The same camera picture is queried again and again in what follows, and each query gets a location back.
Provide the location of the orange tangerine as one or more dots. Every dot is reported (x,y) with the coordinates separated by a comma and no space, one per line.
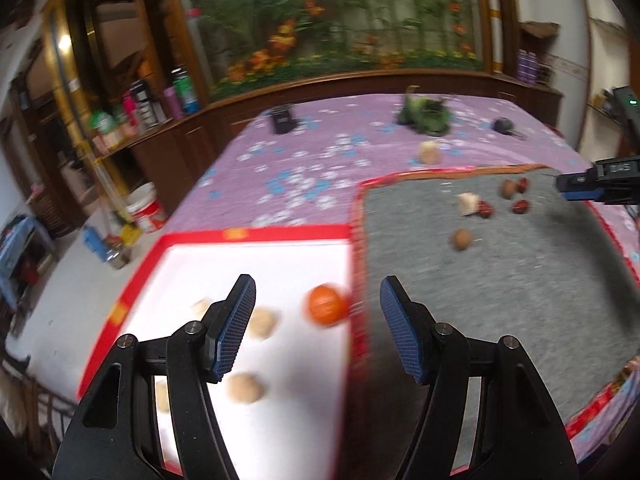
(327,305)

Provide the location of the dark steel thermos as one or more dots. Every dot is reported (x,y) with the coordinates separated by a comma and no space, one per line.
(142,105)

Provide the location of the green snack bag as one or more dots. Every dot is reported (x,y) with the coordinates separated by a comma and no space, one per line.
(102,122)

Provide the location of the black car key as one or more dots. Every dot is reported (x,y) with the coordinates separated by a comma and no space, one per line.
(505,125)

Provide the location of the white plastic bucket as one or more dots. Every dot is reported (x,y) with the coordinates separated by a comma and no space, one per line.
(147,207)

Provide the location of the blue plastic jug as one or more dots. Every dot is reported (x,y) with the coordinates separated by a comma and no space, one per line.
(92,242)

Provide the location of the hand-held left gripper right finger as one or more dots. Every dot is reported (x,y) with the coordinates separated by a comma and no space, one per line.
(402,330)

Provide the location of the wooden wall shelf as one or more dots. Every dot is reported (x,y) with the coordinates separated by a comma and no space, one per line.
(537,27)

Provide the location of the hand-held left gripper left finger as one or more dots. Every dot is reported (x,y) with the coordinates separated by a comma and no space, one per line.
(232,332)

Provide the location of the brown walnut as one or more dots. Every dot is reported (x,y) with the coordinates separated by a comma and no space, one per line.
(509,188)
(461,239)

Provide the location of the pink bottle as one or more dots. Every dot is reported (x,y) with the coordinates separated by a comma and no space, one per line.
(129,110)

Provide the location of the glass tank with artificial flowers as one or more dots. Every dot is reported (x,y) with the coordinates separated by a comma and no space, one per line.
(325,20)

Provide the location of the green plastic bottle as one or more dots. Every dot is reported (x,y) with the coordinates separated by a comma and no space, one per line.
(183,91)

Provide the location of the green leafy vegetable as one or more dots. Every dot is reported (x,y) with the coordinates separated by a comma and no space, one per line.
(425,115)

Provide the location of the blue plastic stool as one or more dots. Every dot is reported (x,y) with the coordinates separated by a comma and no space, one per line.
(20,247)

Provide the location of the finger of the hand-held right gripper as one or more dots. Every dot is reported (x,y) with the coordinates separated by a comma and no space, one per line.
(580,194)
(575,181)

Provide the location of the grey felt mat red border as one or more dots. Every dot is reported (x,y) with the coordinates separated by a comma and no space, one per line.
(500,310)

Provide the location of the red box with white inside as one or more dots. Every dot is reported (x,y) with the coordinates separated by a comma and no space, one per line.
(250,270)

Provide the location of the black clamp mount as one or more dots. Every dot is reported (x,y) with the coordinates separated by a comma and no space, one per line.
(282,119)

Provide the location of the beige puffed rice cake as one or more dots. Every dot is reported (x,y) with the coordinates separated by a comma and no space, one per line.
(202,307)
(245,387)
(161,395)
(262,322)
(467,203)

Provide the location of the purple bottle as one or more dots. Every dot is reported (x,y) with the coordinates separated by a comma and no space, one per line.
(172,102)

